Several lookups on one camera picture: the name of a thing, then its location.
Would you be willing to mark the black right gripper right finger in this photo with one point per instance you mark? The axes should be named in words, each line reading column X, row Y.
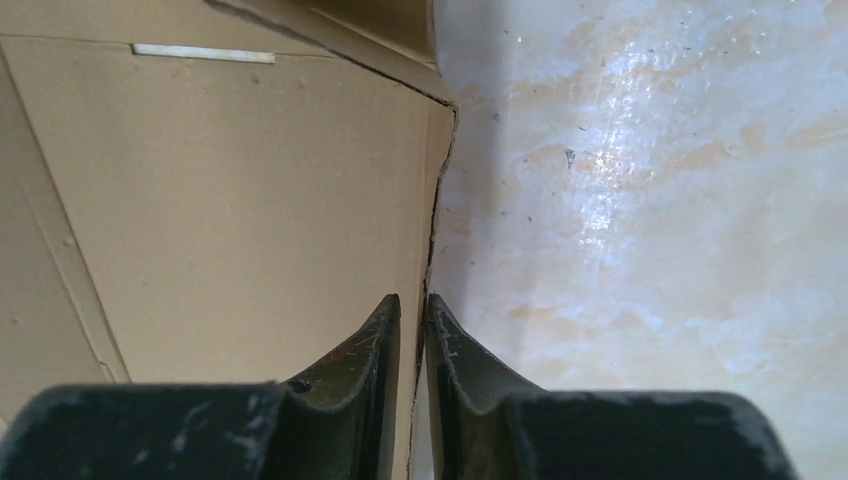
column 489, row 422

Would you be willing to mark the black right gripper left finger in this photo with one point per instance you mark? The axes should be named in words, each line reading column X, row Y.
column 333, row 420

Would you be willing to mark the large cardboard box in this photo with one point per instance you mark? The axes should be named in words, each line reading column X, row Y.
column 213, row 192

